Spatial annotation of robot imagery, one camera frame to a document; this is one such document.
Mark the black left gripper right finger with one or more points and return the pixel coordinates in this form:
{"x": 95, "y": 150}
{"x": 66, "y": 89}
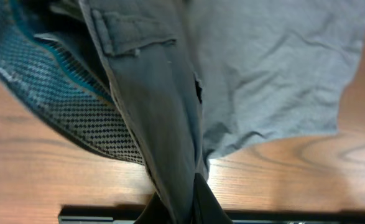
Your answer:
{"x": 206, "y": 209}

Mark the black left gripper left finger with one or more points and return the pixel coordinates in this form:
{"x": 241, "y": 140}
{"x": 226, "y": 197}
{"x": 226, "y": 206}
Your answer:
{"x": 154, "y": 213}

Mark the grey shorts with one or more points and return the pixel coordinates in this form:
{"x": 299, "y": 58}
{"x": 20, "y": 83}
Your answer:
{"x": 170, "y": 85}

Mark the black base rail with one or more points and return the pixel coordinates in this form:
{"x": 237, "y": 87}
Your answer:
{"x": 92, "y": 214}

